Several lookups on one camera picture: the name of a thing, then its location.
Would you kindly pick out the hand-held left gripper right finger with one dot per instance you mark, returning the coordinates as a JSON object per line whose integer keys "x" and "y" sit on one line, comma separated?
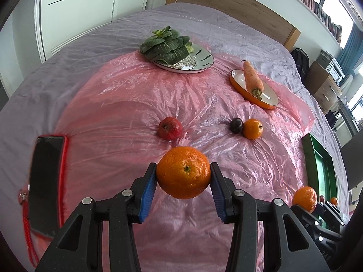
{"x": 218, "y": 198}

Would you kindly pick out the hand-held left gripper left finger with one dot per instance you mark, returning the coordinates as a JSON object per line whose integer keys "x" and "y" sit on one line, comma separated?
{"x": 147, "y": 195}

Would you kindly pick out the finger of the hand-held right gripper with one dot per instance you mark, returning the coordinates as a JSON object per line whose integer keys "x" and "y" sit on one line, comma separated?
{"x": 333, "y": 214}
{"x": 307, "y": 218}

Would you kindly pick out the red apple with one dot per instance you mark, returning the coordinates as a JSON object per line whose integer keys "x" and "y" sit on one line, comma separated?
{"x": 170, "y": 128}
{"x": 322, "y": 199}

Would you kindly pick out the green tray box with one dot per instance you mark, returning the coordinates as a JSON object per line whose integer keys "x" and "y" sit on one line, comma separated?
{"x": 320, "y": 161}

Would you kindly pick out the dark purple plum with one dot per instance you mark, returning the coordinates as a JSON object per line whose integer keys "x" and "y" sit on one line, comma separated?
{"x": 236, "y": 125}

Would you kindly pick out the grey office chair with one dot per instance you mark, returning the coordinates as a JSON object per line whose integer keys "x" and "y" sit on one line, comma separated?
{"x": 354, "y": 158}

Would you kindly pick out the dark hanging bag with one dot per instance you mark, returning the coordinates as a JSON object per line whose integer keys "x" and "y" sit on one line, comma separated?
{"x": 331, "y": 119}

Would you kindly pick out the pink plastic sheet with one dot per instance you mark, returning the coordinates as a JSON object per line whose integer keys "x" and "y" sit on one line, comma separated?
{"x": 113, "y": 104}

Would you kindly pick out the phone in red case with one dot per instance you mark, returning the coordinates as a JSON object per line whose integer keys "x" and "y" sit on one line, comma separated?
{"x": 45, "y": 181}

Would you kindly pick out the desk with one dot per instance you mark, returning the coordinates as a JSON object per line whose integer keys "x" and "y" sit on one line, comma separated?
{"x": 347, "y": 110}

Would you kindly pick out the orange rimmed plate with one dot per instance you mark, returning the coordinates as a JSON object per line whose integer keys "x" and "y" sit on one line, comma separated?
{"x": 238, "y": 79}

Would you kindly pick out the carrot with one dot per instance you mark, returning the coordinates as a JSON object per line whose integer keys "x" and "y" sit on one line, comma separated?
{"x": 252, "y": 76}

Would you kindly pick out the wooden drawer cabinet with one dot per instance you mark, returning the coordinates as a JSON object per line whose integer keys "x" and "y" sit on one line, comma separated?
{"x": 320, "y": 85}

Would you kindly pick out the silver patterned plate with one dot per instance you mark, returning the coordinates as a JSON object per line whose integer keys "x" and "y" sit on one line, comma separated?
{"x": 195, "y": 62}

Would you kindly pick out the white printer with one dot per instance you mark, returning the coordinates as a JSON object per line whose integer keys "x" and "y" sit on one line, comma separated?
{"x": 331, "y": 68}

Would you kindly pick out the bok choy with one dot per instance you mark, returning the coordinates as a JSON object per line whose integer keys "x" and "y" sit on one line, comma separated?
{"x": 164, "y": 48}

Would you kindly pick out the small light green vegetable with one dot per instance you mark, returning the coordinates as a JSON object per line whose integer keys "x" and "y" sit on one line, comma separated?
{"x": 189, "y": 48}

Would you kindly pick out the black backpack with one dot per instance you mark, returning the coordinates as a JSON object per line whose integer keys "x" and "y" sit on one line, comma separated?
{"x": 300, "y": 62}

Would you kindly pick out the teal curtain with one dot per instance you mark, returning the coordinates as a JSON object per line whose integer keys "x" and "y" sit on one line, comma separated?
{"x": 350, "y": 45}

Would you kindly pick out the wooden bed headboard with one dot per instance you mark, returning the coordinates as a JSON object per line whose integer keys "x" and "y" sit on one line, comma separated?
{"x": 241, "y": 0}

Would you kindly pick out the white wardrobe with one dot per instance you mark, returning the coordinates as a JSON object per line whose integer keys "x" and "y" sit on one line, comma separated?
{"x": 85, "y": 0}

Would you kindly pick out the row of books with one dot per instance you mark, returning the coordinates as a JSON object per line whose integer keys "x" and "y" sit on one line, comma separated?
{"x": 312, "y": 2}

